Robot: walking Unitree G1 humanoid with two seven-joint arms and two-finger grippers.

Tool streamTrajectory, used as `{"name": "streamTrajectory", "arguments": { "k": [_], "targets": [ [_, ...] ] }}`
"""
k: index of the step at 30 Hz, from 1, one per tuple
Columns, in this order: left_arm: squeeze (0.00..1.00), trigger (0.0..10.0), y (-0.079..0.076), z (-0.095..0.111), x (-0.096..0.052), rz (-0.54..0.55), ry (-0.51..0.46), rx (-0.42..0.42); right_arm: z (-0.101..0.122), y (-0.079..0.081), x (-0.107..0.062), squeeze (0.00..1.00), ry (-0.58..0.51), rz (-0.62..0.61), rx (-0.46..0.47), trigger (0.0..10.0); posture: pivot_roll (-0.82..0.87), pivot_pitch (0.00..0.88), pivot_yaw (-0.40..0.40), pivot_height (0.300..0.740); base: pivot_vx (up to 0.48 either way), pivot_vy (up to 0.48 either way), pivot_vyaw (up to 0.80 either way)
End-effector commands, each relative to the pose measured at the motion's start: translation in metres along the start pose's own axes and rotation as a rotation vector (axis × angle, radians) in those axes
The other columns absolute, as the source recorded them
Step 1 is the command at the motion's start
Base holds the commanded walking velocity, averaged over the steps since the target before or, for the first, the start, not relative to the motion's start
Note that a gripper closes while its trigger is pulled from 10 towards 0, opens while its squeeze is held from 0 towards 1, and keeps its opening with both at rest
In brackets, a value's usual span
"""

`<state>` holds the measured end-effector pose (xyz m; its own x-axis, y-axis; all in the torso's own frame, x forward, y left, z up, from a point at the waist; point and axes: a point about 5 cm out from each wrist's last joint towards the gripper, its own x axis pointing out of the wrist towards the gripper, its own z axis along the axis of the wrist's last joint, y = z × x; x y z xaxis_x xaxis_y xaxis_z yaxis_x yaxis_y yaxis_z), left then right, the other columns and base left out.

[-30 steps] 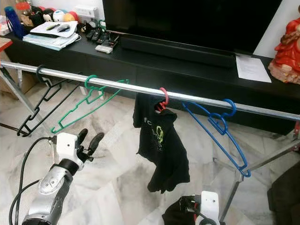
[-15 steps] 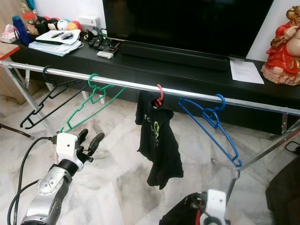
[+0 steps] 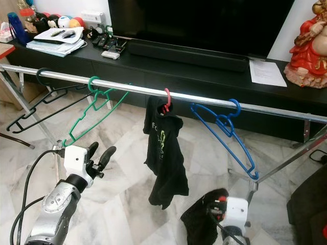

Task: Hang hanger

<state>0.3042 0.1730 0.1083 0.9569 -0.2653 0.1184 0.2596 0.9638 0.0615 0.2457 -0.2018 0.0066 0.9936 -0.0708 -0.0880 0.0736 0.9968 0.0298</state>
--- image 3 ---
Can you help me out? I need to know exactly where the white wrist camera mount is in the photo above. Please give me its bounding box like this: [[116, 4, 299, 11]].
[[63, 145, 94, 177], [224, 197, 250, 230]]

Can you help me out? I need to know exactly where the red plastic hanger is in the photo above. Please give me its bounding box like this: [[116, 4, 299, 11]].
[[158, 88, 173, 114]]

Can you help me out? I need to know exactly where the red figurine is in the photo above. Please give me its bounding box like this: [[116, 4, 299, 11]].
[[284, 0, 327, 88]]

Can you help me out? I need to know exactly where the light wood cabinet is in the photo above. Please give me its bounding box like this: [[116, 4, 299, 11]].
[[0, 71, 31, 109]]

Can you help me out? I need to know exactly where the orange round toy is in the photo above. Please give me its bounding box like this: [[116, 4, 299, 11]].
[[69, 16, 85, 28]]

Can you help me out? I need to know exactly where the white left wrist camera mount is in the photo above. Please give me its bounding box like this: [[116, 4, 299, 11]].
[[63, 145, 94, 177]]

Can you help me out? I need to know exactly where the black flat television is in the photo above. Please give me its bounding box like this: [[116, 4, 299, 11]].
[[108, 0, 296, 58]]

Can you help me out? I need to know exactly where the black t-shirt green print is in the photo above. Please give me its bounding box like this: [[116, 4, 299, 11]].
[[143, 96, 190, 210]]

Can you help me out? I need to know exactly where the white and blue round toy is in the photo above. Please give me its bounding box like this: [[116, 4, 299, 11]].
[[58, 15, 72, 29]]

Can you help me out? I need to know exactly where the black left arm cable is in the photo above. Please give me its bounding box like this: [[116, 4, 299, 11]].
[[10, 148, 67, 245]]

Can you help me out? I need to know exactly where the dark brown sofa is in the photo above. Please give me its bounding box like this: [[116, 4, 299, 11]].
[[286, 163, 327, 245]]

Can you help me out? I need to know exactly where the black garment red trim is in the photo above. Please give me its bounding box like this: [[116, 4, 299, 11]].
[[180, 188, 228, 245]]

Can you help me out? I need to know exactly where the pink tissue pack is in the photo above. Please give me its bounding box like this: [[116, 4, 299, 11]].
[[0, 21, 13, 44]]

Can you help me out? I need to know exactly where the black soundbar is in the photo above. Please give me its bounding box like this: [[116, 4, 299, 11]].
[[127, 40, 250, 72]]

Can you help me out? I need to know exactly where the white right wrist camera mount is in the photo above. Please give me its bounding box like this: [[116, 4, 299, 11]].
[[224, 197, 250, 230]]

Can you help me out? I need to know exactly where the stack of papers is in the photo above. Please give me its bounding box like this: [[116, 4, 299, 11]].
[[26, 37, 86, 57]]

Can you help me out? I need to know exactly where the white paper sheet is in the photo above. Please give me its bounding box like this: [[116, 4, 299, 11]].
[[249, 58, 288, 87]]

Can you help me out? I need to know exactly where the blue plastic hanger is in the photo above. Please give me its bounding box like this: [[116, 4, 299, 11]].
[[190, 99, 260, 180]]

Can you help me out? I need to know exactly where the silver metal clothes rack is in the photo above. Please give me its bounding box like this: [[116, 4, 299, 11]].
[[0, 62, 327, 205]]

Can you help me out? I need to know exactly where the green plastic hanger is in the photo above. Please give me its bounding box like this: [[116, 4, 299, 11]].
[[62, 77, 130, 149]]

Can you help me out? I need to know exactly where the black round plush toy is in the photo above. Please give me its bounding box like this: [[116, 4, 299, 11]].
[[34, 13, 49, 34], [47, 14, 61, 29]]

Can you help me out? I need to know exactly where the black television console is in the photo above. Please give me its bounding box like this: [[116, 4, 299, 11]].
[[8, 43, 327, 143]]

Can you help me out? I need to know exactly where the red lid jar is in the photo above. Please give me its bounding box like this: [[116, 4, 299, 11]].
[[19, 5, 36, 22]]

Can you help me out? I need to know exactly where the white power socket box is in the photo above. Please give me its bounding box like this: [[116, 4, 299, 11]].
[[81, 11, 105, 27]]

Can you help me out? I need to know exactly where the blue bottle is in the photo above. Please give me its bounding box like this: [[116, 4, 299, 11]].
[[8, 12, 30, 46]]

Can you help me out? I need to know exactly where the small white box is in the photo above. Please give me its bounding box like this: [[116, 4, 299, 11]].
[[101, 51, 121, 60]]

